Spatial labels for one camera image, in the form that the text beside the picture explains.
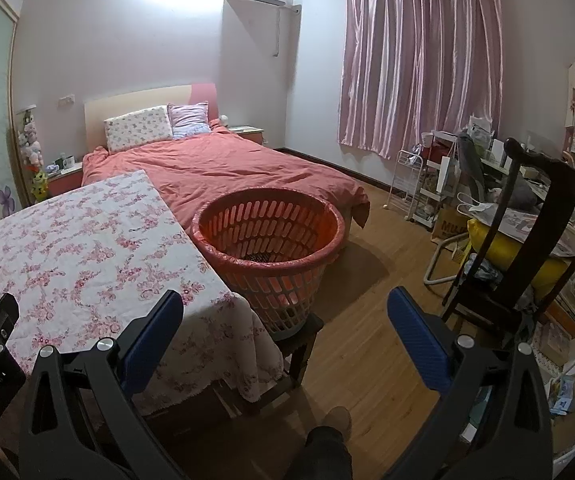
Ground yellow plush toy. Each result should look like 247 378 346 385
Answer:
30 167 50 204

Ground white floral pillow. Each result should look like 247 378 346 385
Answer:
103 106 174 155

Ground yellow cushion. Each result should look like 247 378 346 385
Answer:
467 217 571 286

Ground orange plastic laundry basket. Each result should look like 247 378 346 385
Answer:
191 187 345 336

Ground white metal chair frame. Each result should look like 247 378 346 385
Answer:
425 232 473 286

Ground grey office chair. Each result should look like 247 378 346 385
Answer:
455 130 535 211

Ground white wire storage cart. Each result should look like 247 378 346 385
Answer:
390 130 461 226

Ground newspaper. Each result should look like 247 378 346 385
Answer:
497 210 575 256

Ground pink floral tablecloth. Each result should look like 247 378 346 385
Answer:
0 170 284 406

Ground dark wooden stool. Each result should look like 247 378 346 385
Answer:
272 312 325 388

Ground person's leg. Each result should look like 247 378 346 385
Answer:
287 425 355 480

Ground brown shoe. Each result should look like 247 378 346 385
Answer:
325 405 353 438

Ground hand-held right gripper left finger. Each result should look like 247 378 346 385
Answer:
20 289 185 480

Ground brown cardboard box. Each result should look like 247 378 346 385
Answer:
430 205 473 243

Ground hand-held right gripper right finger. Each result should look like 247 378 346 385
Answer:
386 286 553 480

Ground dark wooden chair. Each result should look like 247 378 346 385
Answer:
440 137 575 351

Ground pink striped pillow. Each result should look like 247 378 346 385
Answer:
167 101 213 139

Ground pink striped curtain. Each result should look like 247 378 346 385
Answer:
337 0 503 161

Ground bed with red duvet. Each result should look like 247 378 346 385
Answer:
81 120 371 231

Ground cream and pink headboard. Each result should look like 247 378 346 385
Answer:
84 82 218 153

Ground pink nightstand with mug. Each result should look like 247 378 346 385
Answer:
42 160 84 198

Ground hanging string of plush toys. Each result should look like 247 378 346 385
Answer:
17 106 45 168

